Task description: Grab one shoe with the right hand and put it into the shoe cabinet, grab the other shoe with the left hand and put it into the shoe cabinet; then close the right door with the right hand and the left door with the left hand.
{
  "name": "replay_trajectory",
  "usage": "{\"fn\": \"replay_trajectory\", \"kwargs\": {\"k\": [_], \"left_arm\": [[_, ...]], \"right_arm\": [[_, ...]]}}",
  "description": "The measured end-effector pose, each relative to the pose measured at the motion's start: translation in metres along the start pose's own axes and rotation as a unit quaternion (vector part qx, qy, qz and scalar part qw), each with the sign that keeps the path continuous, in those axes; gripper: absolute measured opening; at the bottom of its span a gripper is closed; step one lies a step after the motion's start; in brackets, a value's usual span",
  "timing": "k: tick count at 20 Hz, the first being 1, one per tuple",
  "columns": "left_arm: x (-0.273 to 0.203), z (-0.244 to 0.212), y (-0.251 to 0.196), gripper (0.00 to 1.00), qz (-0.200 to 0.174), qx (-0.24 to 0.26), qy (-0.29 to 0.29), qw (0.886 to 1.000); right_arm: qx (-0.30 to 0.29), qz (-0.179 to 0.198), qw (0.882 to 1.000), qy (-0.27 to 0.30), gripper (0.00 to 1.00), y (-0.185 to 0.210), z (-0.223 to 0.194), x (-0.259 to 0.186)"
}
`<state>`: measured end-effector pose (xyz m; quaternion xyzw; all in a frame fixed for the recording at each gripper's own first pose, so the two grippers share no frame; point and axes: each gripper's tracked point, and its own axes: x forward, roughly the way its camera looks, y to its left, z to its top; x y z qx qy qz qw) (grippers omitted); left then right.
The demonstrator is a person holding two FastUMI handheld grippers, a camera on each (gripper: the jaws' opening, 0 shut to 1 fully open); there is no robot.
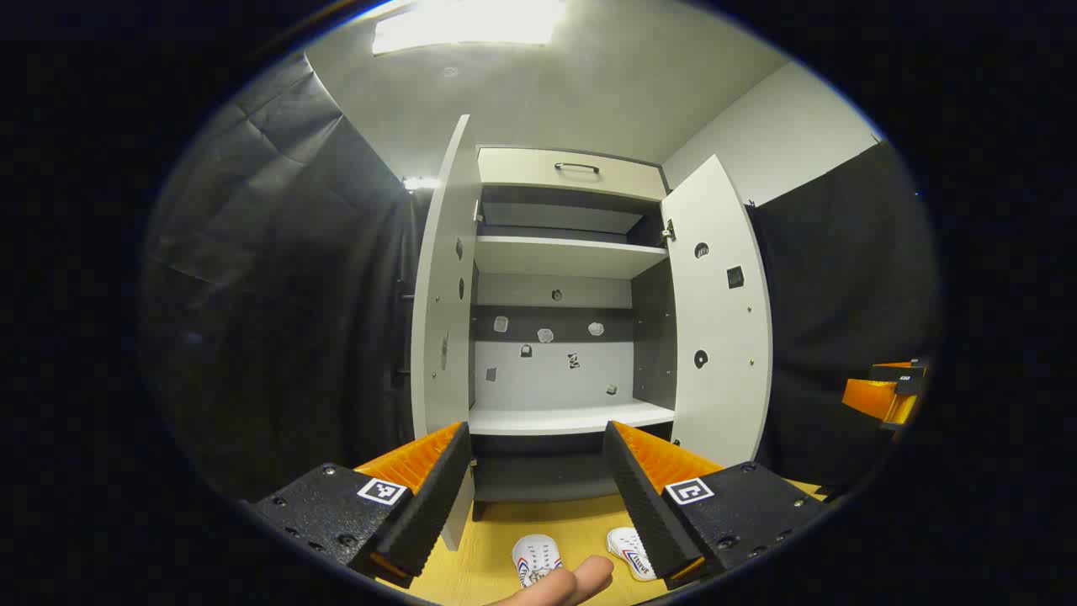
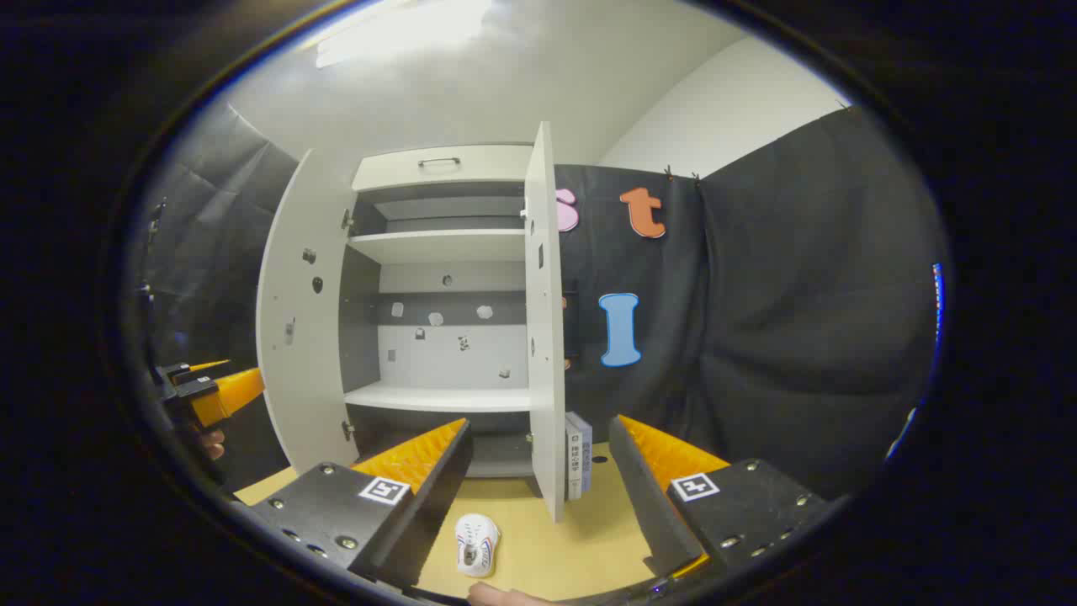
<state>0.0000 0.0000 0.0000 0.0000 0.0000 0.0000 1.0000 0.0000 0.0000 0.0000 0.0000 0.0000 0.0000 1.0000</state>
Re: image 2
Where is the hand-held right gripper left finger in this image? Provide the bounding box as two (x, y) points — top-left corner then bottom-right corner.
(229, 417), (474, 590)

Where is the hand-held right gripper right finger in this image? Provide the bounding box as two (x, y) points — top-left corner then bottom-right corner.
(607, 414), (846, 582)

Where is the white striped shoe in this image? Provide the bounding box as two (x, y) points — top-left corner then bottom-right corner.
(455, 513), (501, 579)

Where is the white shoe cabinet door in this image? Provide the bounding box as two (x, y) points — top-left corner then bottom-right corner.
(257, 150), (363, 474)
(523, 120), (566, 523)

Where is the white shoe cabinet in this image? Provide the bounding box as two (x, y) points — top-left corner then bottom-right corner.
(341, 143), (539, 497)

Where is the white cabinet drawer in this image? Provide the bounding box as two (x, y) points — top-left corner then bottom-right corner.
(352, 143), (535, 192)

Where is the blue and white box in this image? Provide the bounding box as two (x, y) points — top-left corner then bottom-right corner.
(565, 411), (593, 501)

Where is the black backdrop cloth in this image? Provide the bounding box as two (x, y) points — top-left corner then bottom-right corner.
(139, 101), (947, 506)

